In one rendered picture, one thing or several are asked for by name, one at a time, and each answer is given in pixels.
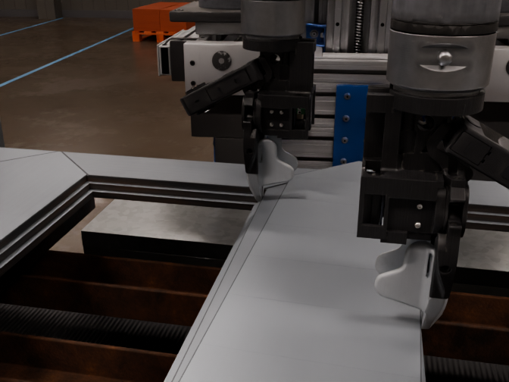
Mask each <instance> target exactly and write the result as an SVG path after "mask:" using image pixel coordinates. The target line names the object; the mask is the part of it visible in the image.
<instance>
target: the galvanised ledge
mask: <svg viewBox="0 0 509 382"><path fill-rule="evenodd" d="M250 212H251V211H249V210H239V209H230V208H212V207H203V206H194V205H177V204H167V203H158V202H140V201H131V200H122V199H115V200H114V201H112V202H111V203H110V204H109V205H108V206H107V207H106V208H105V209H104V210H103V211H101V212H100V213H99V214H98V215H97V216H96V217H95V218H94V219H93V220H92V221H91V222H89V223H88V224H87V225H86V226H85V227H84V228H83V229H82V230H81V235H82V242H83V246H92V247H100V248H108V249H122V250H130V251H138V252H153V253H161V254H168V255H183V256H191V257H199V258H213V259H221V260H226V259H227V257H228V255H229V253H230V251H231V249H232V247H233V245H234V243H235V241H236V239H237V237H238V236H239V234H240V232H241V230H242V228H243V226H244V224H245V222H246V220H247V218H248V216H249V214H250ZM453 283H462V284H470V285H478V286H486V287H500V288H508V289H509V232H501V231H492V230H475V229H465V232H464V236H463V237H462V238H461V239H460V246H459V253H458V259H457V268H456V272H455V276H454V282H453Z"/></svg>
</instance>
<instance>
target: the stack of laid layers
mask: <svg viewBox="0 0 509 382"><path fill-rule="evenodd" d="M285 186H286V183H285V184H282V185H279V186H273V187H270V188H266V189H264V195H263V197H262V199H261V201H260V202H258V201H256V199H255V197H254V196H253V194H252V192H251V190H250V188H248V187H237V186H218V185H208V184H198V183H179V182H169V181H159V180H140V179H129V178H119V177H100V176H89V175H88V174H87V175H86V176H85V177H84V178H83V179H81V180H80V181H78V182H77V183H75V184H74V185H73V186H72V187H71V188H69V189H68V190H67V191H65V192H64V193H63V194H61V195H60V196H59V197H57V198H56V199H55V200H54V201H52V202H51V203H50V204H48V205H47V206H45V207H44V208H43V209H42V210H41V211H39V212H38V213H37V214H35V215H34V216H32V217H31V218H30V219H29V220H28V221H26V222H25V223H24V224H22V225H21V226H19V227H18V228H17V229H16V230H15V231H13V232H12V233H10V234H9V235H8V236H6V237H5V238H4V239H3V240H2V241H0V277H1V276H2V275H3V274H4V273H5V272H7V271H8V270H9V269H10V268H12V267H13V266H14V265H15V264H16V263H18V262H19V261H20V260H21V259H22V258H23V257H24V256H25V255H26V254H28V253H29V252H30V251H31V250H32V249H34V248H35V247H36V246H37V245H39V244H40V243H41V242H42V241H43V240H44V239H45V238H46V237H47V236H49V235H50V234H51V233H52V232H53V231H55V230H56V229H57V228H58V227H60V226H61V225H62V224H63V223H64V222H65V221H66V220H67V219H68V218H70V217H71V216H72V215H73V214H74V213H76V212H77V211H78V210H79V209H80V208H82V207H83V206H84V205H85V204H86V203H87V202H88V201H89V200H90V199H92V198H93V197H95V198H104V199H122V200H131V201H140V202H158V203H167V204H177V205H194V206H203V207H212V208H230V209H239V210H249V211H251V212H250V214H249V216H248V218H247V220H246V222H245V224H244V226H243V228H242V230H241V232H240V234H239V236H238V237H237V239H236V241H235V243H234V245H233V247H232V249H231V251H230V253H229V255H228V257H227V259H226V261H225V263H224V265H223V267H222V268H221V270H220V273H219V274H218V276H217V279H216V280H215V282H214V285H213V286H212V288H211V291H210V292H209V294H208V297H207V298H206V300H205V302H204V304H203V306H202V307H201V310H200V312H199V313H198V316H197V318H196V319H195V322H194V324H193V325H192V328H191V330H190V331H189V333H188V335H187V337H186V339H185V341H184V343H183V345H182V347H181V349H180V351H179V353H178V355H177V357H176V359H175V361H174V362H173V364H172V366H171V368H170V370H169V372H168V374H167V376H166V378H165V380H164V382H178V381H179V380H180V378H181V376H182V374H183V372H184V371H185V369H186V366H187V365H188V363H189V361H190V359H191V357H192V356H193V354H194V352H195V350H196V349H197V347H198V345H199V343H200V342H201V339H202V337H203V336H204V334H205V332H206V330H207V329H208V327H209V325H210V323H211V321H212V319H213V318H214V316H215V314H216V312H217V310H218V309H219V307H220V304H221V303H222V301H223V299H224V297H225V295H226V294H227V292H228V290H229V288H230V287H231V285H232V283H233V281H234V280H235V278H236V275H237V274H238V273H239V270H240V268H241V266H242V265H243V263H244V261H245V259H246V257H247V256H248V254H249V252H250V250H251V248H252V246H253V245H254V243H255V241H256V239H257V238H258V235H259V234H260V232H261V230H262V228H263V226H264V225H265V223H266V221H267V219H268V218H269V216H270V213H271V212H272V210H273V208H274V206H275V204H276V202H277V200H278V199H279V197H280V195H281V193H282V191H283V190H284V188H285ZM466 229H475V230H492V231H501V232H509V208H505V207H495V206H484V205H468V212H467V225H466Z"/></svg>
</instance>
